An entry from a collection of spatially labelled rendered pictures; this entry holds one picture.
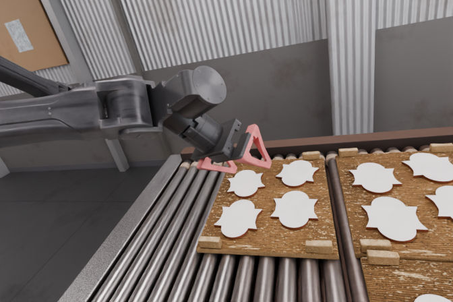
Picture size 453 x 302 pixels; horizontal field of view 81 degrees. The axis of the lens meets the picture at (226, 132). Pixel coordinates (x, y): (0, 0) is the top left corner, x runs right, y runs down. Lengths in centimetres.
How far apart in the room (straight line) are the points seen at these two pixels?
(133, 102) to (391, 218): 64
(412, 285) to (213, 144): 47
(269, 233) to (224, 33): 193
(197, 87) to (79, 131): 16
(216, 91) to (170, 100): 6
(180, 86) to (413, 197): 69
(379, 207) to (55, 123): 72
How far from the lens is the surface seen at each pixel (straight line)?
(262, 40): 236
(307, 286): 67
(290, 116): 253
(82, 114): 38
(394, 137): 111
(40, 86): 98
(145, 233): 92
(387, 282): 68
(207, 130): 42
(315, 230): 74
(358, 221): 77
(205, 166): 50
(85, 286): 88
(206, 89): 35
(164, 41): 263
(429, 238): 77
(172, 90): 36
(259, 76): 242
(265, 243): 73
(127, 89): 38
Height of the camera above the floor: 148
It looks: 24 degrees down
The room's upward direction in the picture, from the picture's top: 13 degrees counter-clockwise
